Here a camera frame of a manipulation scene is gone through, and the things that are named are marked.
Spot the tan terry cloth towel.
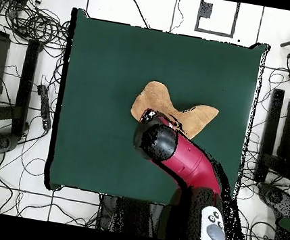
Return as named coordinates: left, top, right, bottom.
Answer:
left=127, top=77, right=223, bottom=145

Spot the dark green table cloth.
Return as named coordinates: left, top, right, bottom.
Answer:
left=41, top=7, right=271, bottom=222

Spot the black power strip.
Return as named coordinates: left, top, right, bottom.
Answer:
left=30, top=83, right=59, bottom=132

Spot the dark grey square tag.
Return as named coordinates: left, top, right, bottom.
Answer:
left=197, top=1, right=214, bottom=20

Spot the black metal stand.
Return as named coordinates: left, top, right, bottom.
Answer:
left=253, top=87, right=290, bottom=189
left=0, top=9, right=49, bottom=145

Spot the grey square frame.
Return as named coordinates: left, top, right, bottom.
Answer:
left=194, top=0, right=241, bottom=39

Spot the long black cable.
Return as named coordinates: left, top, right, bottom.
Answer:
left=119, top=0, right=155, bottom=30

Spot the tangled black cable bundle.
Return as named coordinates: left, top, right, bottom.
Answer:
left=0, top=0, right=75, bottom=53

